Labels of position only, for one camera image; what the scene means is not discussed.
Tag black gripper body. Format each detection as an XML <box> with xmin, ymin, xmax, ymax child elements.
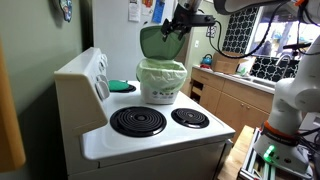
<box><xmin>169</xmin><ymin>3</ymin><xmax>216</xmax><ymax>31</ymax></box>

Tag green bin lid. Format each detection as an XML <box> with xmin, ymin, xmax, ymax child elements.
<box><xmin>140</xmin><ymin>26</ymin><xmax>185</xmax><ymax>60</ymax></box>

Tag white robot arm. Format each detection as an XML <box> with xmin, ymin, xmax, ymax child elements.
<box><xmin>213</xmin><ymin>0</ymin><xmax>320</xmax><ymax>179</ymax></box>

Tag green bin liner bag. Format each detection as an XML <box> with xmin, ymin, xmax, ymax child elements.
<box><xmin>136</xmin><ymin>58</ymin><xmax>187</xmax><ymax>93</ymax></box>

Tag white compost bin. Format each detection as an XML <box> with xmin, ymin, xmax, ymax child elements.
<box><xmin>140</xmin><ymin>84</ymin><xmax>178</xmax><ymax>105</ymax></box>

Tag blue paper on fridge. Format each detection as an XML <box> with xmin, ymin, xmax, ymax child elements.
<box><xmin>152</xmin><ymin>0</ymin><xmax>165</xmax><ymax>24</ymax></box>

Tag white paper on fridge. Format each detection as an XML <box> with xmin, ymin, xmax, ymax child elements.
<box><xmin>128</xmin><ymin>0</ymin><xmax>141</xmax><ymax>22</ymax></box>

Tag blue tea kettle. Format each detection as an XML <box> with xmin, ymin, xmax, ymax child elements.
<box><xmin>201</xmin><ymin>54</ymin><xmax>212</xmax><ymax>65</ymax></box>

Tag cardboard box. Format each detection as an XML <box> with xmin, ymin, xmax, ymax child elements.
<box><xmin>211</xmin><ymin>51</ymin><xmax>246</xmax><ymax>74</ymax></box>

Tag white refrigerator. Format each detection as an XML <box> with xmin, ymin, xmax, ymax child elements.
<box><xmin>92</xmin><ymin>0</ymin><xmax>178</xmax><ymax>80</ymax></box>

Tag green silicone burner cover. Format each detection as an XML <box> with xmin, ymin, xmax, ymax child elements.
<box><xmin>108</xmin><ymin>80</ymin><xmax>129</xmax><ymax>92</ymax></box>

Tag small front coil burner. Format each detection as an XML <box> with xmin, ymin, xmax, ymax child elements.
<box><xmin>171</xmin><ymin>108</ymin><xmax>209</xmax><ymax>129</ymax></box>

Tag wooden kitchen cabinets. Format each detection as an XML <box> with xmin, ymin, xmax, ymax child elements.
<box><xmin>189</xmin><ymin>67</ymin><xmax>273</xmax><ymax>141</ymax></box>

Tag large front coil burner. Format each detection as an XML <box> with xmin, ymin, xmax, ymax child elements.
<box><xmin>110</xmin><ymin>106</ymin><xmax>167</xmax><ymax>137</ymax></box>

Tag chrome sink faucet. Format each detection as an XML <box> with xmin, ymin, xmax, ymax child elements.
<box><xmin>275</xmin><ymin>54</ymin><xmax>291</xmax><ymax>79</ymax></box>

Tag white electric stove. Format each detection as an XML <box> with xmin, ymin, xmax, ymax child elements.
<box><xmin>54</xmin><ymin>48</ymin><xmax>235</xmax><ymax>180</ymax></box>

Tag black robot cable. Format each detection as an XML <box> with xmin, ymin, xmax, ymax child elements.
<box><xmin>208</xmin><ymin>1</ymin><xmax>291</xmax><ymax>60</ymax></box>

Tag decorative wall plate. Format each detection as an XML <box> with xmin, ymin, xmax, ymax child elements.
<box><xmin>59</xmin><ymin>0</ymin><xmax>73</xmax><ymax>22</ymax></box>

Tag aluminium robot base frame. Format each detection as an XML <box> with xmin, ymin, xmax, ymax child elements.
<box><xmin>237</xmin><ymin>128</ymin><xmax>314</xmax><ymax>180</ymax></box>

